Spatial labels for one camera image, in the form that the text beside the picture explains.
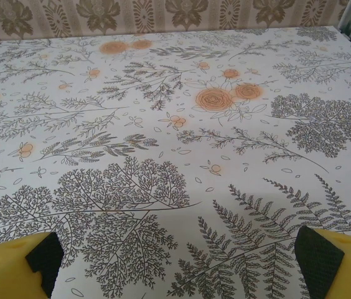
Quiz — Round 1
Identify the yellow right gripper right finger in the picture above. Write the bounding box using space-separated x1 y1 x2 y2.
294 226 351 299

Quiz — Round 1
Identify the floral patterned table cover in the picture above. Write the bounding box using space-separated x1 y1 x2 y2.
0 26 351 299

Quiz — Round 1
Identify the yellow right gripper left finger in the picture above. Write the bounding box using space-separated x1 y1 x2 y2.
0 232 64 299

